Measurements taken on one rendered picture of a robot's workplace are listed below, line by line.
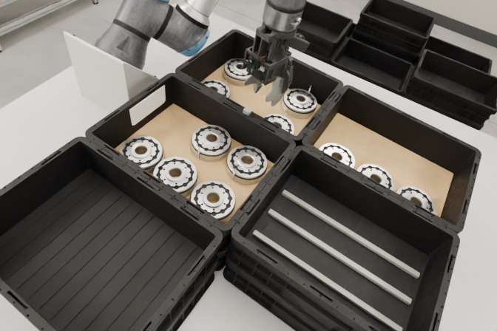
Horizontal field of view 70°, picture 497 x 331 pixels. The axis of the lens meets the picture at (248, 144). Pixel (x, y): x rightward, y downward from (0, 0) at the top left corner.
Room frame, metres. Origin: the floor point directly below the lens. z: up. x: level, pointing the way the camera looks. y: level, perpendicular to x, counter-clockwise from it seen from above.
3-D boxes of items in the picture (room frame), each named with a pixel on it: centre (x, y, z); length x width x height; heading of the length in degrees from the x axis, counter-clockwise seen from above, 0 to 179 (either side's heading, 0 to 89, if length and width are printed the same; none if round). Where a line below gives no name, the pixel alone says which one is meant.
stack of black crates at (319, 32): (1.83, -0.19, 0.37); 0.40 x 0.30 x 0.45; 70
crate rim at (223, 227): (0.53, 0.13, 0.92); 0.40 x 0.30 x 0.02; 66
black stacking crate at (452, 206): (0.64, -0.36, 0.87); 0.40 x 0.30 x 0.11; 66
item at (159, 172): (0.47, 0.15, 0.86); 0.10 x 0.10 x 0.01
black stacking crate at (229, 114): (0.53, 0.13, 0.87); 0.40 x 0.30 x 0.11; 66
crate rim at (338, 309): (0.37, -0.24, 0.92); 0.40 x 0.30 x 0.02; 66
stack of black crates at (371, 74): (1.69, -0.57, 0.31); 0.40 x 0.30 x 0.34; 70
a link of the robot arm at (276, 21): (0.66, -0.01, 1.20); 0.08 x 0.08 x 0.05
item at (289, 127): (0.69, -0.07, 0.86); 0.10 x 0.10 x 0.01
